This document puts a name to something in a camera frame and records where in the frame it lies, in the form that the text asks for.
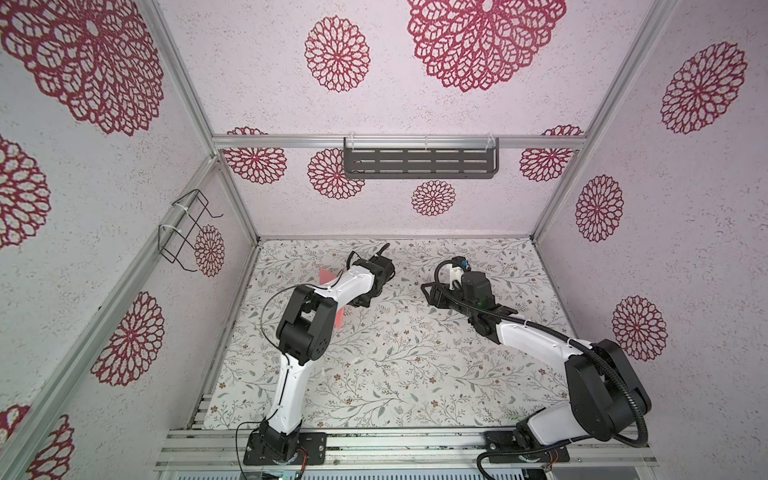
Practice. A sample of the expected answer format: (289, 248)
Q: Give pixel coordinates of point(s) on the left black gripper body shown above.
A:
(365, 300)

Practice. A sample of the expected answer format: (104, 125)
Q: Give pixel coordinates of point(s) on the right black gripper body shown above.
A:
(451, 302)

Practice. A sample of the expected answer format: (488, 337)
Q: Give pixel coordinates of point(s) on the pink square paper sheet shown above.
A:
(328, 280)

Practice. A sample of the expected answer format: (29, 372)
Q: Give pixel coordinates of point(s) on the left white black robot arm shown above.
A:
(306, 327)

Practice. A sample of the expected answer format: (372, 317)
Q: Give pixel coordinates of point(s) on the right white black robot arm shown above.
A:
(605, 400)

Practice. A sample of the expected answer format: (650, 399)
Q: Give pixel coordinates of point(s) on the right wrist camera with cable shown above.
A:
(453, 276)

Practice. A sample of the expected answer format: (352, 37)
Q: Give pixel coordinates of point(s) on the dark grey slotted wall shelf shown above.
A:
(391, 160)

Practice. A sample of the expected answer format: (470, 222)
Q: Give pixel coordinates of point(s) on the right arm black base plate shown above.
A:
(510, 446)

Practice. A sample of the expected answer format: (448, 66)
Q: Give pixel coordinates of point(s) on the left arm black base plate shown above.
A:
(298, 449)

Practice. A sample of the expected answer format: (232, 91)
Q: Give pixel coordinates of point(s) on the black wire wall rack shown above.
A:
(193, 242)

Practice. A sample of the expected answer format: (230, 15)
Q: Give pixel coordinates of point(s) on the aluminium front rail base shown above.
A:
(397, 448)

